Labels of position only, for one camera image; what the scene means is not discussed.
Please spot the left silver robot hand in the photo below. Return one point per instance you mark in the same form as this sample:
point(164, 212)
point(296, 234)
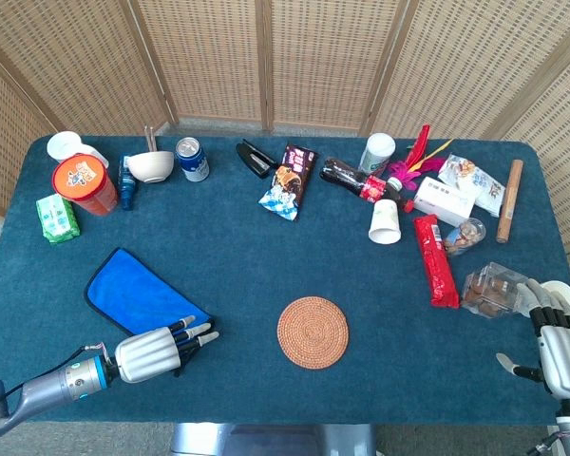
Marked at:
point(147, 354)

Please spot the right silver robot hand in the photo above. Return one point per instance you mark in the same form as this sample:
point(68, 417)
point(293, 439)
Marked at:
point(567, 361)

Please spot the grey and blue cloth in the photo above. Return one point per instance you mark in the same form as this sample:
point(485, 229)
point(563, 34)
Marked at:
point(133, 290)

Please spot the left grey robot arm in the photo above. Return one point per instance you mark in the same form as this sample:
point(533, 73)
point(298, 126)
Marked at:
point(52, 385)

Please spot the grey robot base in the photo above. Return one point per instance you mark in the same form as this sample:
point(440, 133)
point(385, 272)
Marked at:
point(275, 442)

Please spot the white paper cup blue logo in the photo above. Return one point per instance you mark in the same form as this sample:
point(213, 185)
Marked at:
point(563, 292)

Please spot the clear plastic box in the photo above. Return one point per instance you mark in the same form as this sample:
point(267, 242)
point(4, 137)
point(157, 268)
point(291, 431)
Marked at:
point(489, 290)

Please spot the blue table cloth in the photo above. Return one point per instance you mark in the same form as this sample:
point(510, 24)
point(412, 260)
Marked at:
point(266, 256)

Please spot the clear cup of nuts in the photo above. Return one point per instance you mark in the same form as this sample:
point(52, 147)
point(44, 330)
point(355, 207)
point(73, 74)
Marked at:
point(465, 235)

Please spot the green tissue pack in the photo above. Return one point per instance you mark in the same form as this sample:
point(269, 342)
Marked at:
point(57, 218)

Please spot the red biscuit pack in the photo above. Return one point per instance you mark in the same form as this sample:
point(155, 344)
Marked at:
point(436, 261)

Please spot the small blue bottle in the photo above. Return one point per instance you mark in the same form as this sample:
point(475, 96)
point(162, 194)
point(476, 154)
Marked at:
point(126, 190)

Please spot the round woven rattan coaster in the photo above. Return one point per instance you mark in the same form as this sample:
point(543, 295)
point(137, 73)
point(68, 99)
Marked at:
point(313, 332)

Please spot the wooden rolling pin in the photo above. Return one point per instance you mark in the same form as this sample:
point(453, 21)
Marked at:
point(509, 202)

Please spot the white ceramic bowl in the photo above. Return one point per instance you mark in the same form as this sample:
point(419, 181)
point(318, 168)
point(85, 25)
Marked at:
point(149, 166)

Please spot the orange instant noodle tub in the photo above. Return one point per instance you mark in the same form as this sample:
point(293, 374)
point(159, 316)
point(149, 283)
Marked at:
point(78, 173)

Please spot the blue and white drink can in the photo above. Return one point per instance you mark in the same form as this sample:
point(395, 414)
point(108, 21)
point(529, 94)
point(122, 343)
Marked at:
point(193, 161)

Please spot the white snack packet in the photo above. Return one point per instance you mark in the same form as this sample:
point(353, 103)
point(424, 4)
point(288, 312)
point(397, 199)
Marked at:
point(475, 183)

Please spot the white cardboard box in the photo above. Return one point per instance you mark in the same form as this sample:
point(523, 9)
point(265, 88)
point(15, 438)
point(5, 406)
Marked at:
point(444, 199)

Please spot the wooden chopstick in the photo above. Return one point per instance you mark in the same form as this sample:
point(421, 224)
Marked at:
point(147, 140)

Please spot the black stapler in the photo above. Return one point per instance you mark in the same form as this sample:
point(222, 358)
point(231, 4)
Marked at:
point(254, 157)

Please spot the brown chocolate snack bag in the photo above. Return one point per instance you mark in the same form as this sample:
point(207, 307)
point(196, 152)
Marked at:
point(290, 180)

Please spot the white plastic cup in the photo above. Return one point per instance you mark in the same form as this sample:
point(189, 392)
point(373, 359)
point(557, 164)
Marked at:
point(64, 145)

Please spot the white paper cup green print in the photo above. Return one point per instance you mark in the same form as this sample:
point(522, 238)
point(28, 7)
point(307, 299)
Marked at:
point(385, 223)

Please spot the pink feather shuttlecock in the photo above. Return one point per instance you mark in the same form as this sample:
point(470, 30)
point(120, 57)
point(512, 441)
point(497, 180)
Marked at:
point(404, 171)

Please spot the cola bottle with red label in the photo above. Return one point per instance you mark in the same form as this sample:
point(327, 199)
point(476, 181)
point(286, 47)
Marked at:
point(351, 176)

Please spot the white and green canister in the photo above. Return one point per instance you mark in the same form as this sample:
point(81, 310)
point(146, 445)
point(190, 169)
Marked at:
point(376, 152)

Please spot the woven bamboo folding screen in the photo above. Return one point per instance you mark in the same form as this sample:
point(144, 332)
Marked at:
point(218, 57)

